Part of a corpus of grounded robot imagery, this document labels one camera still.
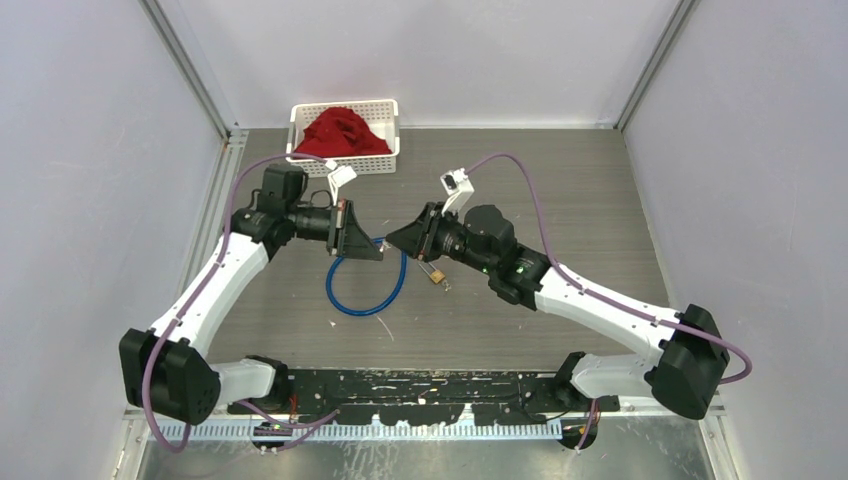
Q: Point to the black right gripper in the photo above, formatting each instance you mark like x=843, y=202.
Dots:
x=418, y=239

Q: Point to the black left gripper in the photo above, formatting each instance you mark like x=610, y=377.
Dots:
x=346, y=238

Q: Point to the brass padlock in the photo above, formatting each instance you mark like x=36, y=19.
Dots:
x=434, y=274

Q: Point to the blue cable lock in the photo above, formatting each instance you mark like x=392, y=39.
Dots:
x=356, y=290

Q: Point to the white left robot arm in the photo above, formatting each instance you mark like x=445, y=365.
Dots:
x=165, y=370

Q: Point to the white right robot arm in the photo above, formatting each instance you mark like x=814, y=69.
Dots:
x=676, y=357

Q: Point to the red cloth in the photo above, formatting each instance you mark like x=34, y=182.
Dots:
x=340, y=132

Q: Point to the white perforated plastic basket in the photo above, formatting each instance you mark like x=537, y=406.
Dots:
x=381, y=115

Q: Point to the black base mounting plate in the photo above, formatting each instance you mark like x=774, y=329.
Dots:
x=425, y=398

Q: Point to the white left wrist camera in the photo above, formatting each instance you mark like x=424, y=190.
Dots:
x=338, y=176

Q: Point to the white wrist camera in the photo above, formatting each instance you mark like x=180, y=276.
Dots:
x=458, y=188
x=338, y=176

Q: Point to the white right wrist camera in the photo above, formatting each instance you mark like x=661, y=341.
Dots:
x=458, y=188

